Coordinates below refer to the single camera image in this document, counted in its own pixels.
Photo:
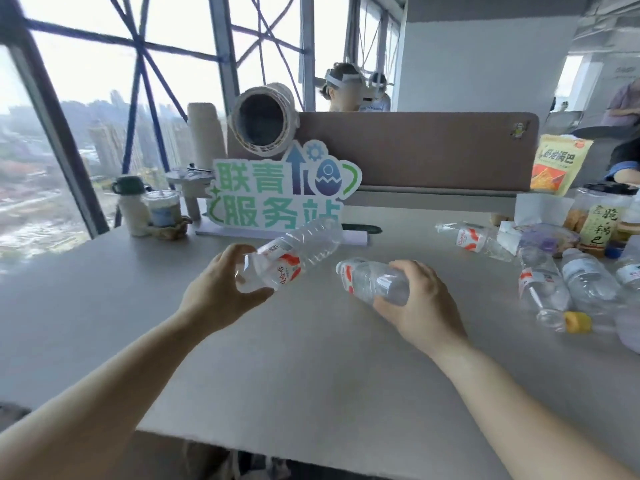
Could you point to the person's right hand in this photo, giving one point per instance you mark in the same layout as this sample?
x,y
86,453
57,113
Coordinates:
x,y
430,314

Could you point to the person's left hand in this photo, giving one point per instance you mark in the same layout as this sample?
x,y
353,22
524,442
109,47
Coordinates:
x,y
215,299

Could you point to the long red label plastic bottle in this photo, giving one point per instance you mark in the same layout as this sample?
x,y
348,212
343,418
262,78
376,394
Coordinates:
x,y
300,249

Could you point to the yellow cap plastic bottle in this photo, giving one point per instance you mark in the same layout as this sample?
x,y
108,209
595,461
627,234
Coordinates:
x,y
577,322

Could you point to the person's right forearm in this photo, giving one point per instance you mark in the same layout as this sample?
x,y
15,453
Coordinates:
x,y
525,419

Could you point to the person's left forearm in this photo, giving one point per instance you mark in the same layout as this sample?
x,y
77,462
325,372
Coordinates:
x,y
90,419

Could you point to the brown paper cup holder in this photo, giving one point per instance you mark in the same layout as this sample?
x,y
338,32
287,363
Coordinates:
x,y
170,232

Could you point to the milk tea cup with straw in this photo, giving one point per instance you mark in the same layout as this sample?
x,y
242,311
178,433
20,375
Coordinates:
x,y
162,212

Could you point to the cream thermos with green lid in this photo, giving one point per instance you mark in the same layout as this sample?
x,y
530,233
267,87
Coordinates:
x,y
132,212

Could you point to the green white standing sign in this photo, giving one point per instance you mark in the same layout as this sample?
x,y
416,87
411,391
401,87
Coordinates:
x,y
250,182

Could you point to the white round stand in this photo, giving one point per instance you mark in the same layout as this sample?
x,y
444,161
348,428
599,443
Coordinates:
x,y
187,179

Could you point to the purple print tissue box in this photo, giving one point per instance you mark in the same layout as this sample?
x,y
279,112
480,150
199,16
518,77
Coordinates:
x,y
540,239

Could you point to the tall cream cylinder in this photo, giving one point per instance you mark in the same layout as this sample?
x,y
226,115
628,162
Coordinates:
x,y
205,139

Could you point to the clear snack bag yellow label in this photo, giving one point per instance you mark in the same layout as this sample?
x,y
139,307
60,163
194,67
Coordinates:
x,y
600,219

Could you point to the white vr headset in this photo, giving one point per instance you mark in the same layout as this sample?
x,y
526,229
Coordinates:
x,y
345,79
377,83

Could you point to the dark metal window frame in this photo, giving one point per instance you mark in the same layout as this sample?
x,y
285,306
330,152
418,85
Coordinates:
x,y
222,54

